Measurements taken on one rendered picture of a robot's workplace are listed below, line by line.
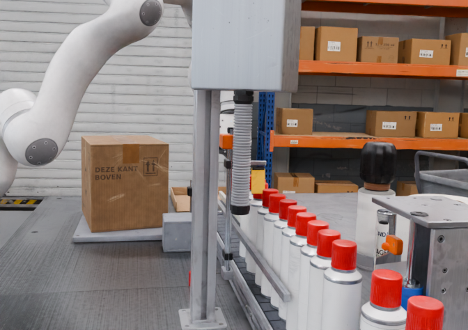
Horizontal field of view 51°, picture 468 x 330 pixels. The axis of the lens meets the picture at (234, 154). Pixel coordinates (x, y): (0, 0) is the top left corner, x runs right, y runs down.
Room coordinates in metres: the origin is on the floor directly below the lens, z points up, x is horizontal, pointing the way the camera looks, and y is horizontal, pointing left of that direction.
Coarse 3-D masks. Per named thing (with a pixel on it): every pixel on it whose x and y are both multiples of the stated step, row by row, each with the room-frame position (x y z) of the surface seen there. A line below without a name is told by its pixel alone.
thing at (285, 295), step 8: (224, 208) 1.34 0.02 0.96; (224, 216) 1.29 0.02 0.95; (232, 224) 1.18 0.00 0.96; (240, 232) 1.10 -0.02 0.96; (240, 240) 1.08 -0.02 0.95; (248, 240) 1.04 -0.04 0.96; (248, 248) 1.01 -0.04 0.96; (256, 256) 0.94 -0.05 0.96; (264, 264) 0.89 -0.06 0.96; (264, 272) 0.87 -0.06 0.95; (272, 272) 0.85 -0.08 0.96; (272, 280) 0.82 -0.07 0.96; (280, 288) 0.78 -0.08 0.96; (280, 296) 0.77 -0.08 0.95; (288, 296) 0.76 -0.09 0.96
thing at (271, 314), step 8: (232, 216) 1.58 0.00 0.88; (224, 224) 1.47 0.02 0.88; (224, 232) 1.39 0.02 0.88; (232, 232) 1.39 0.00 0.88; (224, 240) 1.30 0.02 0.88; (232, 240) 1.31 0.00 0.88; (232, 248) 1.24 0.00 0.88; (240, 264) 1.12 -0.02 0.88; (240, 272) 1.10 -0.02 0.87; (248, 280) 1.02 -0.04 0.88; (256, 288) 0.97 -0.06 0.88; (256, 296) 0.94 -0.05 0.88; (264, 304) 0.90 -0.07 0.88; (264, 312) 0.87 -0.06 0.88; (272, 312) 0.86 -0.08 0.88; (272, 320) 0.83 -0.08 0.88; (280, 320) 0.83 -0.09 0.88; (272, 328) 0.81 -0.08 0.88; (280, 328) 0.80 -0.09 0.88
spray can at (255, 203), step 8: (256, 200) 1.06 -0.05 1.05; (256, 208) 1.05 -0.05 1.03; (248, 216) 1.07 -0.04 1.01; (256, 216) 1.05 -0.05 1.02; (248, 224) 1.07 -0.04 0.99; (256, 224) 1.05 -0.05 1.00; (248, 232) 1.06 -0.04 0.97; (256, 232) 1.05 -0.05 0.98; (248, 256) 1.06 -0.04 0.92; (248, 264) 1.06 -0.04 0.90; (248, 272) 1.06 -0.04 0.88
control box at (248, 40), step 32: (224, 0) 0.85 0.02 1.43; (256, 0) 0.82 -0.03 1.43; (288, 0) 0.82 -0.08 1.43; (192, 32) 0.87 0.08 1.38; (224, 32) 0.84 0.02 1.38; (256, 32) 0.82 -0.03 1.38; (288, 32) 0.82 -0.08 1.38; (192, 64) 0.87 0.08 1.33; (224, 64) 0.84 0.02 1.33; (256, 64) 0.82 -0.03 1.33; (288, 64) 0.83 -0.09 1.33
